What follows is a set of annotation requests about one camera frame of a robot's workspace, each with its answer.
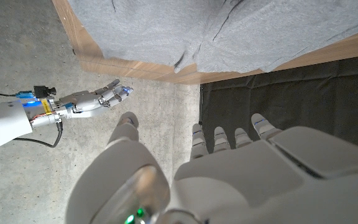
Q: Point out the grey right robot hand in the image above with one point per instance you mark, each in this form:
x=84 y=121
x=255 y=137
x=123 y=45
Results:
x=85 y=102

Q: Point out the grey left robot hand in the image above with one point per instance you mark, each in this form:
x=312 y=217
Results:
x=228 y=186

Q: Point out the grey shorts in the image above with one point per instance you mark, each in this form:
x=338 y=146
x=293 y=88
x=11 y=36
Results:
x=166 y=31

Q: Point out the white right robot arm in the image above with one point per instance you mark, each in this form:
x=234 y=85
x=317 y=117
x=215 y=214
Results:
x=2 y=124

